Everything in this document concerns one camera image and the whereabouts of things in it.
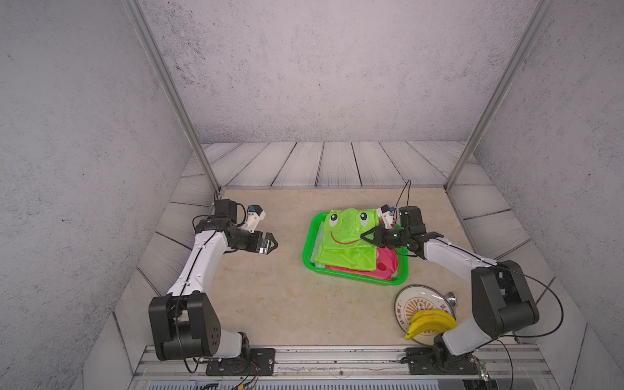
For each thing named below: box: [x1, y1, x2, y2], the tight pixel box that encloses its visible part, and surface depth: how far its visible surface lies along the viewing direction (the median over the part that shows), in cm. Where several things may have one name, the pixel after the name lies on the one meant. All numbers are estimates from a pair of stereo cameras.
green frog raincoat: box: [314, 208, 380, 271], surface depth 90 cm
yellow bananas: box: [404, 310, 459, 341], surface depth 77 cm
